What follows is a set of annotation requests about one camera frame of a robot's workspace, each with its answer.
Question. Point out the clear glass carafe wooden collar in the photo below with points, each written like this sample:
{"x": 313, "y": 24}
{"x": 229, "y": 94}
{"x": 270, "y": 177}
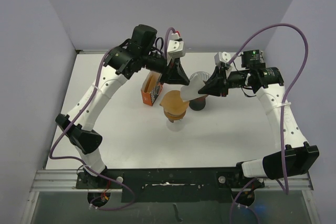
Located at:
{"x": 176, "y": 125}

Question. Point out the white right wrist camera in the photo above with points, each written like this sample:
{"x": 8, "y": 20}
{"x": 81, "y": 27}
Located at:
{"x": 222, "y": 59}

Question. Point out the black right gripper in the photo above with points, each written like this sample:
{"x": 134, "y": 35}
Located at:
{"x": 217, "y": 84}

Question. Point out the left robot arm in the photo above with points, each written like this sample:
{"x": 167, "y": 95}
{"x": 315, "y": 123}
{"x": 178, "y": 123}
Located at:
{"x": 117, "y": 66}

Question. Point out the orange coffee filter box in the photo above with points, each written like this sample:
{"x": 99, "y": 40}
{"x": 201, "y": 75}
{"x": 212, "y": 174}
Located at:
{"x": 151, "y": 88}

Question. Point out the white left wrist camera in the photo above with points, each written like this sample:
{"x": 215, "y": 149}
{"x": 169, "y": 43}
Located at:
{"x": 176, "y": 46}

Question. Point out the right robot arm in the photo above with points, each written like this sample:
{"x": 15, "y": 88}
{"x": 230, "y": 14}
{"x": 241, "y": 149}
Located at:
{"x": 268, "y": 86}

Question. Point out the white paper coffee filter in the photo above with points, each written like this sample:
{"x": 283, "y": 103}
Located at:
{"x": 190, "y": 92}

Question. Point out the grey swirled glass dripper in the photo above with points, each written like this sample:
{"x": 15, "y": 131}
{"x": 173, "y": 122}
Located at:
{"x": 204, "y": 76}

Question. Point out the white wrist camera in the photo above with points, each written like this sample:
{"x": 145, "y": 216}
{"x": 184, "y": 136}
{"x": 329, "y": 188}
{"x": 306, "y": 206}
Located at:
{"x": 222, "y": 59}
{"x": 176, "y": 46}

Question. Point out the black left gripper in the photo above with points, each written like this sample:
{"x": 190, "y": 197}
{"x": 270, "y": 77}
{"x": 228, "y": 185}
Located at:
{"x": 168, "y": 70}

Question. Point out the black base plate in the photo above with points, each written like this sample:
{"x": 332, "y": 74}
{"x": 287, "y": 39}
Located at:
{"x": 170, "y": 184}

